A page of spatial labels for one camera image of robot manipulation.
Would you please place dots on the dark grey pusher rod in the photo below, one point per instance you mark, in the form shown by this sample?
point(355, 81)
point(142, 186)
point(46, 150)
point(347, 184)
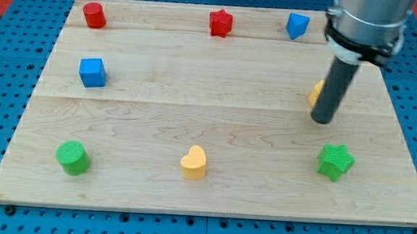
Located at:
point(336, 84)

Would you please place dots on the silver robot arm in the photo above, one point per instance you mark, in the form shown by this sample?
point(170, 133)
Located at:
point(358, 31)

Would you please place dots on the green star block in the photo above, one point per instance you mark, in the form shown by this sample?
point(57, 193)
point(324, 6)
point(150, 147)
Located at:
point(334, 161)

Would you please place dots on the red star block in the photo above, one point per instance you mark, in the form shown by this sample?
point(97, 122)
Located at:
point(220, 23)

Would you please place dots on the yellow heart block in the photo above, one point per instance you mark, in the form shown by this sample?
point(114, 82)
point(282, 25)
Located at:
point(193, 165)

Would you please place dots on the yellow block behind rod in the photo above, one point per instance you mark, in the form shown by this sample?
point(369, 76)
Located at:
point(314, 94)

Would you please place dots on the blue triangular block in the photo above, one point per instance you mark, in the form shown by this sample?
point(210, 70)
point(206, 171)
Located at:
point(297, 25)

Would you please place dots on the wooden board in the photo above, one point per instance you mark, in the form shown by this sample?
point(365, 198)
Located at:
point(170, 85)

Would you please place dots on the blue cube block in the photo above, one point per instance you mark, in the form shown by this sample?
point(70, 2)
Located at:
point(92, 72)

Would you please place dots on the red cylinder block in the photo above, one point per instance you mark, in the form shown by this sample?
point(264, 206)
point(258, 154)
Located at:
point(94, 15)

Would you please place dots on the green cylinder block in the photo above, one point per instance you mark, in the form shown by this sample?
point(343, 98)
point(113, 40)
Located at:
point(73, 158)

